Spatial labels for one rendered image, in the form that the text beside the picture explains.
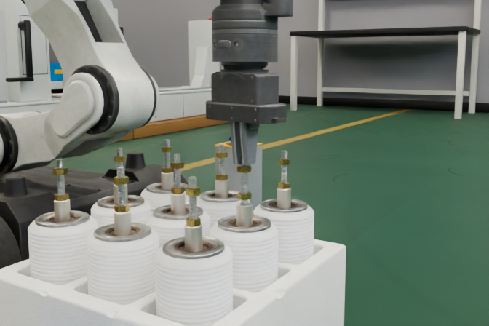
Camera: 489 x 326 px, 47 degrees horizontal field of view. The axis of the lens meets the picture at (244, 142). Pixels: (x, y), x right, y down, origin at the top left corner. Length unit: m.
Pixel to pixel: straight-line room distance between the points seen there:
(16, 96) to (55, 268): 2.39
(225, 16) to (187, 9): 6.42
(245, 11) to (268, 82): 0.09
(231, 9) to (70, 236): 0.38
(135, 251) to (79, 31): 0.61
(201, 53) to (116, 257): 3.86
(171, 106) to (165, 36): 3.51
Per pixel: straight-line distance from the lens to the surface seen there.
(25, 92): 3.16
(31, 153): 1.38
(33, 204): 1.19
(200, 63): 4.52
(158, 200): 0.98
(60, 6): 1.25
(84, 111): 1.16
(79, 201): 1.25
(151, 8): 7.51
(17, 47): 3.15
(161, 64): 7.39
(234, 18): 0.72
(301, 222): 0.86
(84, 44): 1.22
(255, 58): 0.72
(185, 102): 4.03
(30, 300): 0.82
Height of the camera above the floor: 0.48
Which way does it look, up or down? 8 degrees down
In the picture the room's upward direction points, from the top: straight up
